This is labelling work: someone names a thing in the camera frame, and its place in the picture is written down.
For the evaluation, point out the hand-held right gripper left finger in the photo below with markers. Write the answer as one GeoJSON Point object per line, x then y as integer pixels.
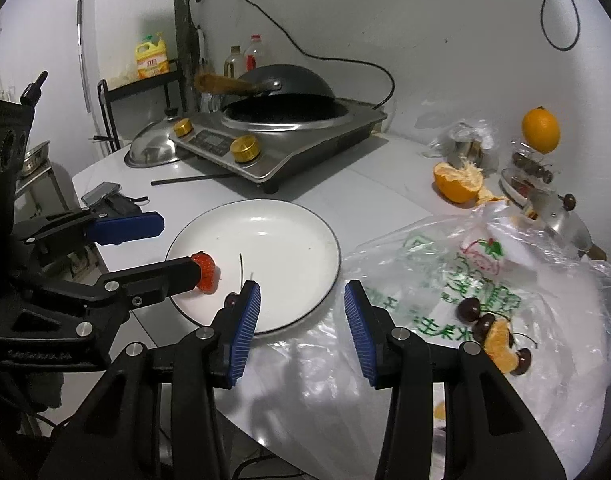
{"type": "Point", "coordinates": [243, 325]}

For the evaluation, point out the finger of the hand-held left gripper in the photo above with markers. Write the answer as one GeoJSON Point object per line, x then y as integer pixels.
{"type": "Point", "coordinates": [160, 277]}
{"type": "Point", "coordinates": [128, 226]}

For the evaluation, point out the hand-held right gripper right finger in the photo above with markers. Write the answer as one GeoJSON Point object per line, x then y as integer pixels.
{"type": "Point", "coordinates": [358, 330]}

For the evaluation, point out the dark red cherry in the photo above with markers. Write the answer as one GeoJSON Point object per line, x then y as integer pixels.
{"type": "Point", "coordinates": [483, 327]}
{"type": "Point", "coordinates": [231, 301]}
{"type": "Point", "coordinates": [468, 308]}
{"type": "Point", "coordinates": [523, 360]}

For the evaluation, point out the red strawberry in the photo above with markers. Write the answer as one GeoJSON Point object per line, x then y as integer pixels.
{"type": "Point", "coordinates": [208, 272]}

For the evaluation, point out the white round plate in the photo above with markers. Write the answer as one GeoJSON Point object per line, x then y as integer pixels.
{"type": "Point", "coordinates": [265, 250]}

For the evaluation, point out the clear printed plastic bag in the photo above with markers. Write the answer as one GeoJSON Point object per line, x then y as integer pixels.
{"type": "Point", "coordinates": [435, 270]}

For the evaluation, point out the orange segment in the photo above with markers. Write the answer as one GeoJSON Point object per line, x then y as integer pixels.
{"type": "Point", "coordinates": [439, 410]}
{"type": "Point", "coordinates": [498, 347]}

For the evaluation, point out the smartphone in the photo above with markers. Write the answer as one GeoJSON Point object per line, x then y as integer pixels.
{"type": "Point", "coordinates": [103, 191]}

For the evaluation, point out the glass pot lid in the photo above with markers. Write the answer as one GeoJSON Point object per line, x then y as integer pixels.
{"type": "Point", "coordinates": [150, 147]}

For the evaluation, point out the black metal rack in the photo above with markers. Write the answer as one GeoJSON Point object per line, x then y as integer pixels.
{"type": "Point", "coordinates": [108, 110]}

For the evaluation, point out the yellow dish soap bottle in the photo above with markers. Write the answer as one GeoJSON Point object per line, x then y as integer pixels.
{"type": "Point", "coordinates": [153, 62]}

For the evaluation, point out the half-peeled orange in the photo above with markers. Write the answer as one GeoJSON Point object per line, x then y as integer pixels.
{"type": "Point", "coordinates": [458, 182]}

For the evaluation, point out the silver induction cooker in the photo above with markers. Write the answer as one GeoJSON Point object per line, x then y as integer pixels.
{"type": "Point", "coordinates": [295, 147]}

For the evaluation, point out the orange peel piece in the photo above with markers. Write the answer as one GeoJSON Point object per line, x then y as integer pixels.
{"type": "Point", "coordinates": [490, 198]}

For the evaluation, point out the black umbrella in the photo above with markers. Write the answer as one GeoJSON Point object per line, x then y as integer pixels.
{"type": "Point", "coordinates": [191, 50]}

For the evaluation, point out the dark oil bottle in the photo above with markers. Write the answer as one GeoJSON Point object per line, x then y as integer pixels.
{"type": "Point", "coordinates": [232, 65]}

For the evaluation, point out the clear bottle with red cap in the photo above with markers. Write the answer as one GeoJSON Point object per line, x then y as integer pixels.
{"type": "Point", "coordinates": [254, 55]}

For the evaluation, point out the dark vertical pipe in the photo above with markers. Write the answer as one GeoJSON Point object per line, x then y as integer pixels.
{"type": "Point", "coordinates": [180, 10]}

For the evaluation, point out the small clear plastic bag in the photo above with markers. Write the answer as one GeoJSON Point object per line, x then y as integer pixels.
{"type": "Point", "coordinates": [465, 135]}

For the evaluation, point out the steel pot with wooden knob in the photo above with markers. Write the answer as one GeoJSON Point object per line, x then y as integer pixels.
{"type": "Point", "coordinates": [560, 225]}

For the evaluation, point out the cluster of dark cherries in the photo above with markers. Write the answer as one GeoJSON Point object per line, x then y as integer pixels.
{"type": "Point", "coordinates": [533, 167]}

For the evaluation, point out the glass jar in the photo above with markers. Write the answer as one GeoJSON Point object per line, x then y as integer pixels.
{"type": "Point", "coordinates": [528, 149]}

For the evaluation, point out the whole orange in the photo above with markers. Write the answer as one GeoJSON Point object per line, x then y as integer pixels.
{"type": "Point", "coordinates": [540, 130]}

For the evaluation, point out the grey wall rail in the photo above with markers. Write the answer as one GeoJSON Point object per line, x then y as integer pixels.
{"type": "Point", "coordinates": [80, 60]}

